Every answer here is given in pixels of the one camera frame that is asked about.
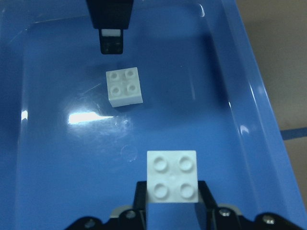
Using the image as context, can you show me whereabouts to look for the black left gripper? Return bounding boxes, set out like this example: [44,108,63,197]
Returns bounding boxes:
[86,0,134,55]

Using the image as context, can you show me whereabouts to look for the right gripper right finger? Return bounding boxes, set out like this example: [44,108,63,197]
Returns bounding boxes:
[198,181,217,230]

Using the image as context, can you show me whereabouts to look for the white block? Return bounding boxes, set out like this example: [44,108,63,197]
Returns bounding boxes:
[106,67,143,108]
[147,150,199,203]

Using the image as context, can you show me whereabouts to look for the blue plastic tray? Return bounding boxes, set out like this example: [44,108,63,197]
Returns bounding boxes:
[0,0,307,230]

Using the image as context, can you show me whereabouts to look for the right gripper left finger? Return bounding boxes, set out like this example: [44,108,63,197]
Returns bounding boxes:
[132,181,147,230]

